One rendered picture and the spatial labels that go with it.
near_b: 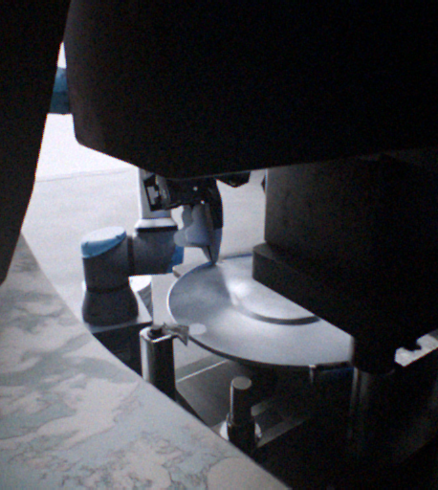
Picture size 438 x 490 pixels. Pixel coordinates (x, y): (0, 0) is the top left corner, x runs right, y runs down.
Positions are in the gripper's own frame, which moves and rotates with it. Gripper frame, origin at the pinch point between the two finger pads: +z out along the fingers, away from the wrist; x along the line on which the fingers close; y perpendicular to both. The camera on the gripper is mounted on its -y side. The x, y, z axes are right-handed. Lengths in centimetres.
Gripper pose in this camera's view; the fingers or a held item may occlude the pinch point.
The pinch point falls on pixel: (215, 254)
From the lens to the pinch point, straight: 65.0
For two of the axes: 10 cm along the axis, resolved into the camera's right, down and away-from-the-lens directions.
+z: 2.5, 9.7, 0.0
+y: -8.0, 2.1, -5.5
